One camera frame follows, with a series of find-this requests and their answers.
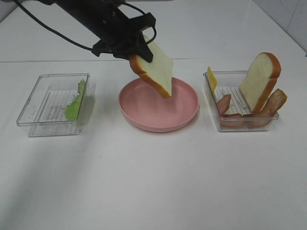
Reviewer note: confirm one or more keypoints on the pink plate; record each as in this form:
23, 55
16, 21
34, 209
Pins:
145, 108

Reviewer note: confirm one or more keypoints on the clear plastic tray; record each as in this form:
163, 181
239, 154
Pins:
43, 112
228, 82

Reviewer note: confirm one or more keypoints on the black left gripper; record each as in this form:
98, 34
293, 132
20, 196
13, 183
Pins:
122, 36

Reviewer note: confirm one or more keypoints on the yellow toy cheese slice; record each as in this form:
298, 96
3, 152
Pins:
212, 80

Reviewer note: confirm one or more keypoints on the clear plastic tray right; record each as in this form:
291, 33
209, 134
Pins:
228, 82

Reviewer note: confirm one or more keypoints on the green toy lettuce leaf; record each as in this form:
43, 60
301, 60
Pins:
72, 110

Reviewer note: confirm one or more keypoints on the toy bread slice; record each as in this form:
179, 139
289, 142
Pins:
157, 73
260, 80

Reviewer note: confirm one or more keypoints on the short toy bacon strip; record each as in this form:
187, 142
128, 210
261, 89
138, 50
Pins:
227, 107

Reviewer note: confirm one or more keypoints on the long toy bacon strip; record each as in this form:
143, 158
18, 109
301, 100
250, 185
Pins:
273, 104

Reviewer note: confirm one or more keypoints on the clear plastic tray left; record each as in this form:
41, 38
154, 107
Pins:
43, 112

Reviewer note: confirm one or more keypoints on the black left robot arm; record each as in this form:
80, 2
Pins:
91, 13

